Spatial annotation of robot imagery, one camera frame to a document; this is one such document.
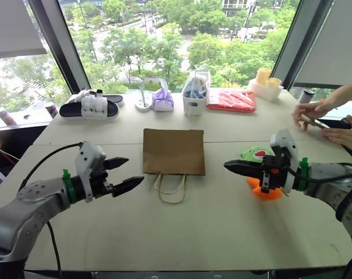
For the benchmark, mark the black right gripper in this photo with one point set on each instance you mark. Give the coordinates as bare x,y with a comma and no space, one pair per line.
276,178

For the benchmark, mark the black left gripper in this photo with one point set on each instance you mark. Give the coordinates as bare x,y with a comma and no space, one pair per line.
100,181

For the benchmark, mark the silver smartphone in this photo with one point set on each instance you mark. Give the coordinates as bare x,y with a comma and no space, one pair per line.
318,124

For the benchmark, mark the person's right forearm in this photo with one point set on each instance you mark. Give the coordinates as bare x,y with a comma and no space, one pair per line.
347,93

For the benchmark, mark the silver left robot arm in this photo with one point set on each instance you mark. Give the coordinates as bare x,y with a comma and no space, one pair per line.
27,203

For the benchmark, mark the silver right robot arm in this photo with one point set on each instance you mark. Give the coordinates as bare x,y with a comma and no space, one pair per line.
332,183

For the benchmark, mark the purple pouch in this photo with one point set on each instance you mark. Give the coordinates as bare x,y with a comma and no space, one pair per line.
163,100

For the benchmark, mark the white basket with items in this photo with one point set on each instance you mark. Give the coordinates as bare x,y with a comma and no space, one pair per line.
194,101

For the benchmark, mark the person's right hand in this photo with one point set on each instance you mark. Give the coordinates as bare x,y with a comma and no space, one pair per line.
309,112

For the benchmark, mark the person's left hand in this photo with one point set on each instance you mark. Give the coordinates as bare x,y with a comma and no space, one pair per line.
347,136

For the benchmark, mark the green frog plush toy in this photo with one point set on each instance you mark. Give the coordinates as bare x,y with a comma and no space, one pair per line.
252,154

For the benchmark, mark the green and orange plush toy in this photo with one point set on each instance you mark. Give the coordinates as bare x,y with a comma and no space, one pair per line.
260,193

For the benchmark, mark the green left wrist clamp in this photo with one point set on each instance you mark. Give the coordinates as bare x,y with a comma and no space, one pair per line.
69,186

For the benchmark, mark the green wrist clamp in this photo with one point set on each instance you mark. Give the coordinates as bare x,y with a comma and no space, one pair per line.
303,174
69,186

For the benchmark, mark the green right wrist clamp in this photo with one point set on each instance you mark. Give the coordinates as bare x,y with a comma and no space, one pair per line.
303,174

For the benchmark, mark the red folded plastic sheet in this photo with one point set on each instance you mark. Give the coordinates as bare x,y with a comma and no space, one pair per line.
232,101

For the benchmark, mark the black and white slipper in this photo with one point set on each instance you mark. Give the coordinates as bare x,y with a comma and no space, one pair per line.
117,99
91,109

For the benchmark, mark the white stand with clear stem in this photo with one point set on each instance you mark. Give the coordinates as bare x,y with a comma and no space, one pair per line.
142,104

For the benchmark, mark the white cup tray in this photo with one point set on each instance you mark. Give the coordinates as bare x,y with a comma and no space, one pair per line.
266,91

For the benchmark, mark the pale yellow cup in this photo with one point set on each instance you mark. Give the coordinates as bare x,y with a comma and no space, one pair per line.
263,76
274,82

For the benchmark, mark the grey roller blind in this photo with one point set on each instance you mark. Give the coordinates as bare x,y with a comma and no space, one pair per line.
330,43
12,26

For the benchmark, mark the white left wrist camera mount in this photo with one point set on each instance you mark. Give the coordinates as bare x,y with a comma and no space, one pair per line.
87,157

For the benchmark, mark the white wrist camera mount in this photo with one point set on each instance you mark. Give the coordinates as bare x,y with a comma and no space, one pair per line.
87,157
283,145

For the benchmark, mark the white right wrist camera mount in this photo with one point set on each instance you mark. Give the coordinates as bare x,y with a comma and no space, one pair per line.
283,145

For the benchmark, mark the dark window frame post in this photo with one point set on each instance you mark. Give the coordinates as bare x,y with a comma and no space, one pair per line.
303,26
59,40

